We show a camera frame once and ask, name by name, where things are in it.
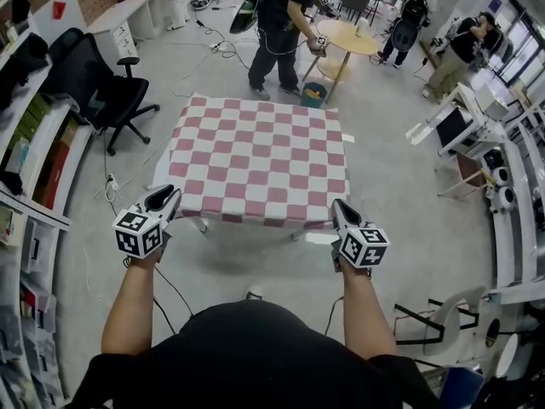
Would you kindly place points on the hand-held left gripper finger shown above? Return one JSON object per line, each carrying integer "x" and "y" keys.
{"x": 172, "y": 205}
{"x": 158, "y": 191}

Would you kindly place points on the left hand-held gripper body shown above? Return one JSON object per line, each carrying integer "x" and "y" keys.
{"x": 138, "y": 232}

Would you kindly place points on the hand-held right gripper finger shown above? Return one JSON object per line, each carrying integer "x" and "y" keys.
{"x": 337, "y": 220}
{"x": 352, "y": 216}

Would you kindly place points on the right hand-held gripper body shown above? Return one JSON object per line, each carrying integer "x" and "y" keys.
{"x": 362, "y": 247}

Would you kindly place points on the pink white checkered tablecloth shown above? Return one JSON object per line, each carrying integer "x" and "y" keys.
{"x": 259, "y": 160}

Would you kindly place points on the person's left forearm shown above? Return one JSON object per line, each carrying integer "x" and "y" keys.
{"x": 127, "y": 305}

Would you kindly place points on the person's right forearm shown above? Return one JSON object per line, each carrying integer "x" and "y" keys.
{"x": 366, "y": 313}

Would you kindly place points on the white power strip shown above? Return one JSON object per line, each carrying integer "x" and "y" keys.
{"x": 113, "y": 186}

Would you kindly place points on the red cardboard box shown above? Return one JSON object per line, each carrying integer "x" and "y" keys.
{"x": 53, "y": 177}

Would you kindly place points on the black office chair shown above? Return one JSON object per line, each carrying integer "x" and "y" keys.
{"x": 115, "y": 96}

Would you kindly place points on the person's shoe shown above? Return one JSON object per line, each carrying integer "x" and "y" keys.
{"x": 255, "y": 293}

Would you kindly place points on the white plastic chair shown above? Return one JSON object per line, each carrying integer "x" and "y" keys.
{"x": 447, "y": 318}

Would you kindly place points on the green waste bin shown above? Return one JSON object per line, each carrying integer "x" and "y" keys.
{"x": 313, "y": 100}

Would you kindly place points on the brown wooden stool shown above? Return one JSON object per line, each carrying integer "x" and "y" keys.
{"x": 468, "y": 171}

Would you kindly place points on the white shelf unit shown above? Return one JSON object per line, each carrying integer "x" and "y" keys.
{"x": 42, "y": 134}

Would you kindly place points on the black monitor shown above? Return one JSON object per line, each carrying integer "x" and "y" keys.
{"x": 453, "y": 128}

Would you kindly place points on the person's black shirt torso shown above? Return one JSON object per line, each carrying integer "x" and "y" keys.
{"x": 264, "y": 356}

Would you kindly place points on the green box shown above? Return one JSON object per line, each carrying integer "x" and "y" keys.
{"x": 30, "y": 117}

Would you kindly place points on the white round device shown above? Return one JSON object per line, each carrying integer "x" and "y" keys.
{"x": 507, "y": 197}
{"x": 503, "y": 176}

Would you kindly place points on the white side table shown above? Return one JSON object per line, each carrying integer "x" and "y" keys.
{"x": 477, "y": 117}

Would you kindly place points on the white workbench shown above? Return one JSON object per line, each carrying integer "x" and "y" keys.
{"x": 517, "y": 211}

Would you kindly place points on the blue chair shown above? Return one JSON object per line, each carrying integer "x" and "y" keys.
{"x": 462, "y": 388}

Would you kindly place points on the round wooden table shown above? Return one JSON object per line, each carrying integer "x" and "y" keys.
{"x": 340, "y": 36}

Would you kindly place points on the black jacket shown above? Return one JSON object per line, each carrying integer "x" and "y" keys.
{"x": 21, "y": 70}

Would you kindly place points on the white desk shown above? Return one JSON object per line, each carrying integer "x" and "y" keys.
{"x": 123, "y": 9}

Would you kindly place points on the white cup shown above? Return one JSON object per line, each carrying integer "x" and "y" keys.
{"x": 362, "y": 27}

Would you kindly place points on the whiteboard with red sticker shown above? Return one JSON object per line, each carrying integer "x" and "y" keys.
{"x": 68, "y": 19}

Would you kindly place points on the green black bag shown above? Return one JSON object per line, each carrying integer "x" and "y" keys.
{"x": 244, "y": 11}

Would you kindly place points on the dark grey chair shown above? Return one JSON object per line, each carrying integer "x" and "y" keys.
{"x": 355, "y": 0}

